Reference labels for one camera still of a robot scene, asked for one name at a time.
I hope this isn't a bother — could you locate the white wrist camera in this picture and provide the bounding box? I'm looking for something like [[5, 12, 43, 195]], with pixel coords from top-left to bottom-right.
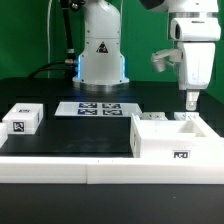
[[151, 49, 182, 72]]

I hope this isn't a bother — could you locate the black cable bundle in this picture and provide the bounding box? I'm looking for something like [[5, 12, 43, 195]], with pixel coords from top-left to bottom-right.
[[27, 0, 86, 80]]

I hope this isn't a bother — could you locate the white thin cable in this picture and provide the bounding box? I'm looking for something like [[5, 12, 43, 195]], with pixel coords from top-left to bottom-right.
[[46, 0, 54, 79]]

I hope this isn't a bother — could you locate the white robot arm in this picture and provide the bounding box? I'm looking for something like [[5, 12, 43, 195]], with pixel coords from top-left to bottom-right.
[[73, 0, 221, 111]]

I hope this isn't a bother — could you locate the white marker sheet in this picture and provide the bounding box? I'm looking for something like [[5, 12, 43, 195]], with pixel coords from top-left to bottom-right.
[[55, 102, 142, 117]]

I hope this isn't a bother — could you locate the white cabinet body box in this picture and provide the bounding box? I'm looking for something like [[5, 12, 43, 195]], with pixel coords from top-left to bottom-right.
[[130, 114, 224, 160]]

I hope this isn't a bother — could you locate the white cabinet top box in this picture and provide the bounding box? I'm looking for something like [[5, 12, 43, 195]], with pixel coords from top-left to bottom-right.
[[2, 103, 43, 135]]

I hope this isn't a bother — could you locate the white front fence bar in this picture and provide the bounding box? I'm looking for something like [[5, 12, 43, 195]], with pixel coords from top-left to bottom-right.
[[0, 156, 224, 184]]

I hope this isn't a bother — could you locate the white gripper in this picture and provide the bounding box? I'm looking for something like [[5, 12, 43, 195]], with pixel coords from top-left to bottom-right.
[[170, 18, 221, 111]]

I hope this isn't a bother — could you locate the white cabinet door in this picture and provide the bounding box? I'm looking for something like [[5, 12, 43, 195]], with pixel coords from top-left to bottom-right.
[[174, 112, 199, 121], [140, 112, 166, 121]]

